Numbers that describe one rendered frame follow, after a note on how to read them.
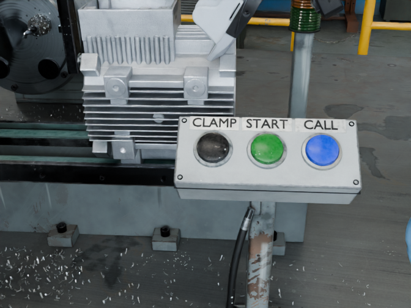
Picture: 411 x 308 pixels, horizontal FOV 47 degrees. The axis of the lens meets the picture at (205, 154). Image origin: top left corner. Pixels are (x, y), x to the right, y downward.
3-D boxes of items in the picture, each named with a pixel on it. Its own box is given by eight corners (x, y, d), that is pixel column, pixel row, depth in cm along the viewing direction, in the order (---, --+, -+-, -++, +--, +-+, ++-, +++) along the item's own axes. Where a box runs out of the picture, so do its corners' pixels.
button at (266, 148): (249, 168, 45) (250, 161, 43) (250, 139, 46) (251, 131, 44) (282, 169, 45) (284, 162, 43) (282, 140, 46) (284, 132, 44)
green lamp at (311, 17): (290, 33, 92) (292, 9, 89) (287, 24, 97) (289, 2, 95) (322, 33, 91) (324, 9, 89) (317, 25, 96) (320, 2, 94)
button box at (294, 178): (178, 200, 48) (172, 183, 43) (183, 135, 51) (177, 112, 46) (351, 205, 47) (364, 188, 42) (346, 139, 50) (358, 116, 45)
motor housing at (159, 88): (91, 179, 67) (71, 47, 58) (119, 121, 84) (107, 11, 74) (233, 182, 66) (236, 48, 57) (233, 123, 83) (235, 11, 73)
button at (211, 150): (196, 167, 45) (195, 160, 43) (198, 138, 46) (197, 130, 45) (228, 168, 45) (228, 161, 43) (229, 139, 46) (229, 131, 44)
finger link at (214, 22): (176, 41, 60) (213, -26, 56) (216, 64, 61) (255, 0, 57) (173, 48, 58) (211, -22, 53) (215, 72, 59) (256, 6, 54)
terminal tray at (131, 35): (84, 65, 63) (76, 10, 60) (103, 42, 72) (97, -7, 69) (174, 66, 63) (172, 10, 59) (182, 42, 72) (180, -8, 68)
